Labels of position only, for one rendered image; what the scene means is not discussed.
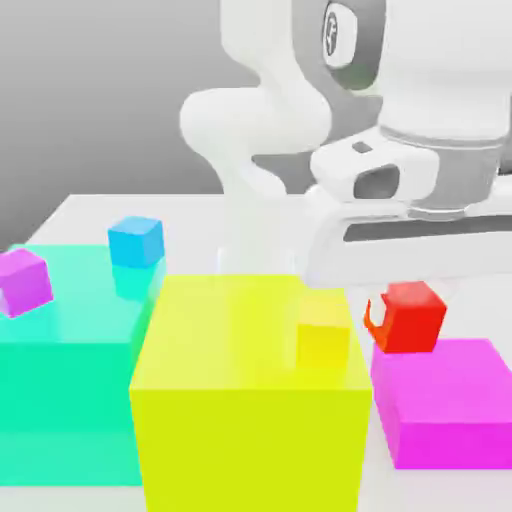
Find small red cube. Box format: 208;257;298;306
362;280;448;356

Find small blue cube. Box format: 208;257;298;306
106;215;166;270

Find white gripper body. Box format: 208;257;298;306
302;175;512;290

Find small yellow cube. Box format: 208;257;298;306
294;296;352;372

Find large teal box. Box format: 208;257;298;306
0;242;168;488

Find large magenta box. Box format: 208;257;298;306
369;337;512;470

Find small purple cube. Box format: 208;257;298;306
0;247;55;320

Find large yellow box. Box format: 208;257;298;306
128;273;374;512

